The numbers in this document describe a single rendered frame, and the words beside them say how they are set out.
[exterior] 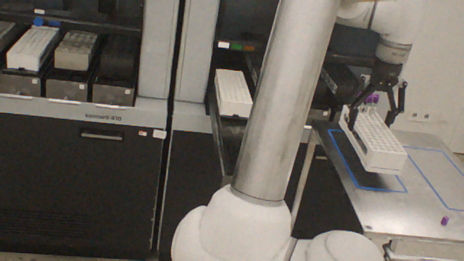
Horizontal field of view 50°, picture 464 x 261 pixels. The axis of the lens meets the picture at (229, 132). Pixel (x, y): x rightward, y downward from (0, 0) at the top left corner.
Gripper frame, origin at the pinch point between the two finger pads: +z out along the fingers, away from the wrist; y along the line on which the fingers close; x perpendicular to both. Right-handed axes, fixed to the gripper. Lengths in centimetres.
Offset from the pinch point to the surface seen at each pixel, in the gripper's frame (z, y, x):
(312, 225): 62, 5, 33
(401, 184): 9.3, 6.8, -16.7
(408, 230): 9.3, 0.6, -37.6
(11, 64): 9, -112, 32
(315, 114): 12.8, -6.4, 32.5
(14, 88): 16, -110, 29
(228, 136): 11.1, -40.3, 3.4
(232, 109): 7.6, -38.8, 15.7
